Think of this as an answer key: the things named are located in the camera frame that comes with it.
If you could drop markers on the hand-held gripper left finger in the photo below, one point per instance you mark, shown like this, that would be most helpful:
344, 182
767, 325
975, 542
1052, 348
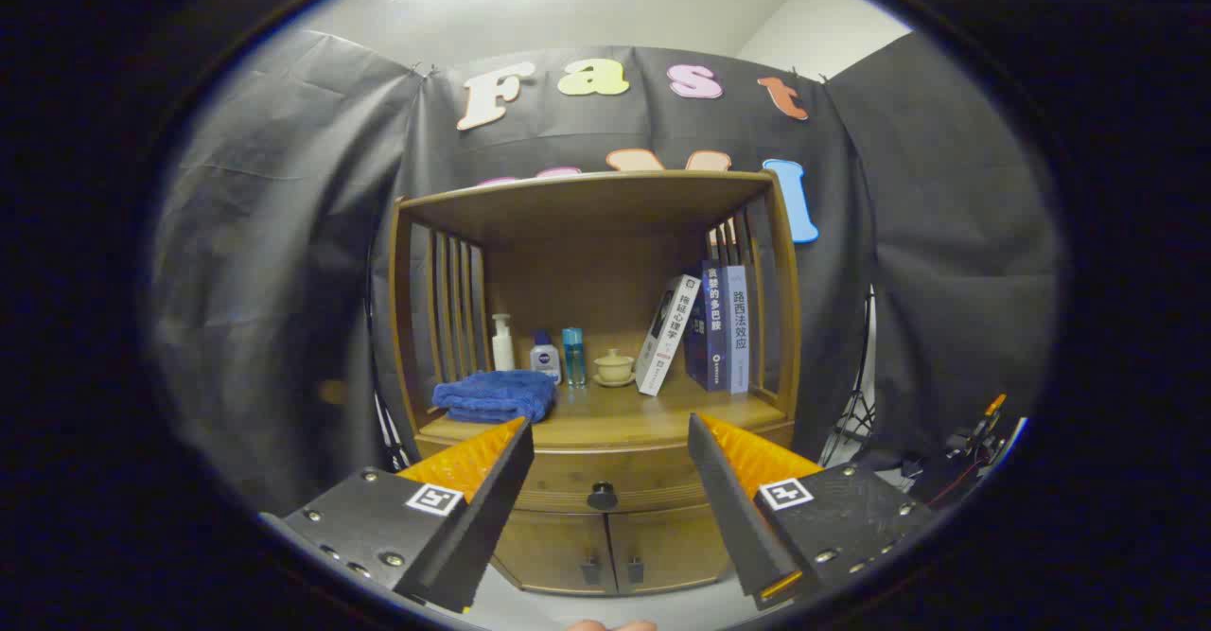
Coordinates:
478, 527

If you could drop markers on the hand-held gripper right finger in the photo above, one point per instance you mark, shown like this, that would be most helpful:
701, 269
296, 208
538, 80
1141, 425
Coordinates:
733, 517

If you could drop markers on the wooden drawer with black knob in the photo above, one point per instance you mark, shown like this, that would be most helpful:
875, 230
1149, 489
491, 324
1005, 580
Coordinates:
568, 472

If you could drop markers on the wooden cabinet door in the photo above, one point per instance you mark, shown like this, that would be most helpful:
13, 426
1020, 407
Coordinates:
553, 551
672, 546

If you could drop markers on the wooden countertop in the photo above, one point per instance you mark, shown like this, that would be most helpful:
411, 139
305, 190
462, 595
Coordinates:
615, 413

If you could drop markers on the wooden cabinet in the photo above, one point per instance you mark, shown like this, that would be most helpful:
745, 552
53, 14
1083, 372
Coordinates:
587, 271

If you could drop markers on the blue folded towel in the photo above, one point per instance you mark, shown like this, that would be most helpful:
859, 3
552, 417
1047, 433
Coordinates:
492, 394

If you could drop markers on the black backdrop stand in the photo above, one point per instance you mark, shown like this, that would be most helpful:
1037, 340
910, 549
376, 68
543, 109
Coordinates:
854, 413
385, 428

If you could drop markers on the white pump bottle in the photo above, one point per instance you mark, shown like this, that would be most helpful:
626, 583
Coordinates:
502, 352

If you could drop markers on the white bottle with blue cap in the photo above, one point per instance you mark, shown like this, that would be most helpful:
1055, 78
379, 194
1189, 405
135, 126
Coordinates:
545, 361

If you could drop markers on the pale blue book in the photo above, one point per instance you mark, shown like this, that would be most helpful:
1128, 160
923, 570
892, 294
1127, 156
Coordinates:
738, 328

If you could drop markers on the dark blue book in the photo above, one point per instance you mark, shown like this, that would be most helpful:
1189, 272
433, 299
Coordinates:
710, 328

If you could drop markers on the white book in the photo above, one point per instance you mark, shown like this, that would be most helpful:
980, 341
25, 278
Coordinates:
665, 338

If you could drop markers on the beige lidded tea cup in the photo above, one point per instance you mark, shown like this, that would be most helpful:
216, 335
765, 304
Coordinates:
614, 366

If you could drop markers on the clear blue bottle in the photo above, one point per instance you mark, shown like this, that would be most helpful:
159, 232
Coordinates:
573, 357

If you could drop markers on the black equipment with orange clip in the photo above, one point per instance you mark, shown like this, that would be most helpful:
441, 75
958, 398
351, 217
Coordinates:
970, 451

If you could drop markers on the black backdrop cloth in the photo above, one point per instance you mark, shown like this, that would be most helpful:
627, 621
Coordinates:
284, 234

